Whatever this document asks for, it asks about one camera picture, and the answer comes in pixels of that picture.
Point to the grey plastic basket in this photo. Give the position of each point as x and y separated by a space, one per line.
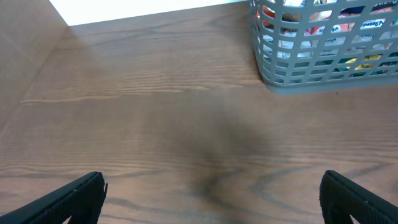
295 76

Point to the Kleenex tissue multipack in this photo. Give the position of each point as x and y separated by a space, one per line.
295 30

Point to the green Nescafe coffee bag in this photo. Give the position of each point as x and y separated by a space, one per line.
372 65

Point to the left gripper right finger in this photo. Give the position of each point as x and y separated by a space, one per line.
342 201

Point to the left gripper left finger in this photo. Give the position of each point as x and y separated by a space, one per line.
79 201

